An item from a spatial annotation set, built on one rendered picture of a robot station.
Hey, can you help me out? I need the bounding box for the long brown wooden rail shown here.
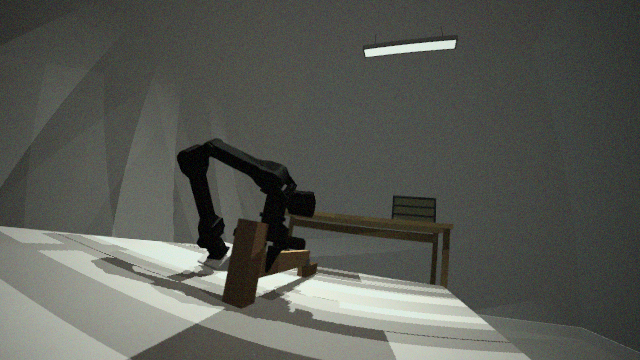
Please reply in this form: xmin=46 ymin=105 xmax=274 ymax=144
xmin=259 ymin=250 xmax=310 ymax=278

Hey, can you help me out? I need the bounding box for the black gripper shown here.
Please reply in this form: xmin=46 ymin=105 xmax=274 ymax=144
xmin=259 ymin=209 xmax=305 ymax=273

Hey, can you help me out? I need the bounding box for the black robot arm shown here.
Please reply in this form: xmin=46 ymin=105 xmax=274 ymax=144
xmin=177 ymin=138 xmax=316 ymax=260

